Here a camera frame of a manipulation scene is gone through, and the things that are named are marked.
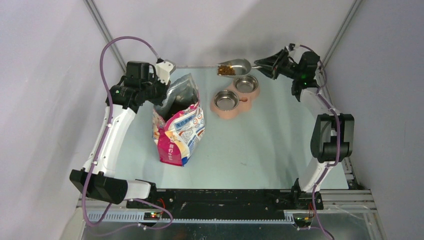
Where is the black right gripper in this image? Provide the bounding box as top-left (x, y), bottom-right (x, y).
top-left (254, 49), bottom-right (303, 81)

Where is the metal food scoop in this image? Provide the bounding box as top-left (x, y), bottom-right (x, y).
top-left (216, 58), bottom-right (259, 78)

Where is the pet food bag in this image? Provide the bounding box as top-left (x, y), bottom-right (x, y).
top-left (152, 73), bottom-right (206, 167)

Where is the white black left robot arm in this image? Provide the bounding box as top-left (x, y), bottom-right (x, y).
top-left (69, 59), bottom-right (176, 208)

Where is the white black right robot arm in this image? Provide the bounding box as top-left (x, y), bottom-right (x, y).
top-left (254, 48), bottom-right (355, 209)

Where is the brown pet food kibble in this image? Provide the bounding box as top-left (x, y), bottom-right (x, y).
top-left (217, 64), bottom-right (236, 76)

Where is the steel bowl far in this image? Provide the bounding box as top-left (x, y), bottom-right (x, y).
top-left (232, 74), bottom-right (259, 94)

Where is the steel bowl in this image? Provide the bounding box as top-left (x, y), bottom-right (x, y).
top-left (232, 74), bottom-right (259, 94)
top-left (212, 89), bottom-right (240, 111)

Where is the steel bowl near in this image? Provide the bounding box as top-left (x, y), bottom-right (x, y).
top-left (212, 89), bottom-right (240, 111)

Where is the pink double bowl stand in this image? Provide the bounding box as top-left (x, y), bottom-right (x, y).
top-left (210, 74), bottom-right (260, 120)

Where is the left circuit board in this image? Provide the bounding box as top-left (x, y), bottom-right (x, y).
top-left (143, 211), bottom-right (162, 221)

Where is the circuit board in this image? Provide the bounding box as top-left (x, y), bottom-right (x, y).
top-left (293, 215), bottom-right (315, 230)
top-left (143, 211), bottom-right (162, 221)

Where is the right circuit board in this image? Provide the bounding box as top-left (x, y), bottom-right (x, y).
top-left (293, 215), bottom-right (315, 230)

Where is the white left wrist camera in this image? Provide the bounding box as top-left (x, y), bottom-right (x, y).
top-left (154, 58), bottom-right (176, 85)

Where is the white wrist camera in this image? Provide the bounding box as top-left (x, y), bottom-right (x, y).
top-left (154, 58), bottom-right (176, 85)
top-left (287, 43), bottom-right (303, 56)

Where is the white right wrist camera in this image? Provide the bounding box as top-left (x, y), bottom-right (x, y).
top-left (287, 43), bottom-right (303, 56)

